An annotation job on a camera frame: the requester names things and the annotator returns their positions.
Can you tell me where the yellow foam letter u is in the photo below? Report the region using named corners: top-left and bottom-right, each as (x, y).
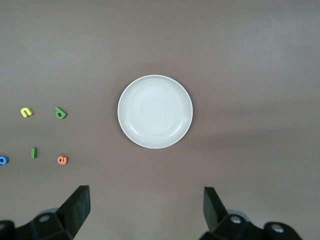
top-left (19, 107), bottom-right (34, 118)

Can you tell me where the beige round plate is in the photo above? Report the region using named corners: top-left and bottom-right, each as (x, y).
top-left (117, 74), bottom-right (194, 150)

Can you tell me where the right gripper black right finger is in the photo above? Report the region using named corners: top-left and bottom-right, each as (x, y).
top-left (199, 186), bottom-right (305, 240)

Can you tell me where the green foam letter p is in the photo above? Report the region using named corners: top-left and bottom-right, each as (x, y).
top-left (54, 106), bottom-right (68, 120)

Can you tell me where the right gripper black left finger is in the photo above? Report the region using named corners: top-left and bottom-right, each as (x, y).
top-left (0, 185), bottom-right (91, 240)

